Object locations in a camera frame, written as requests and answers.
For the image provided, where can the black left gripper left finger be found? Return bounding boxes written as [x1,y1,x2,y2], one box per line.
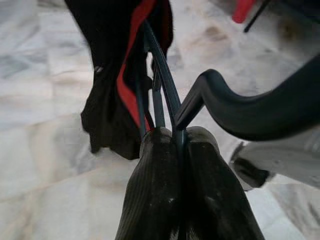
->
[114,125,185,240]

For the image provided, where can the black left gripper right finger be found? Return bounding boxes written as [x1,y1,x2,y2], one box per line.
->
[184,125,263,240]

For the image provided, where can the black plastic hanger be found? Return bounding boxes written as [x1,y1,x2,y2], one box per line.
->
[133,18,320,151]

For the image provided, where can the black garment red trim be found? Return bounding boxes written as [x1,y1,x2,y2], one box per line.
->
[63,0,176,161]

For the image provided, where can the marble top folding table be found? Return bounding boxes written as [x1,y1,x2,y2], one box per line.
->
[231,0,270,34]

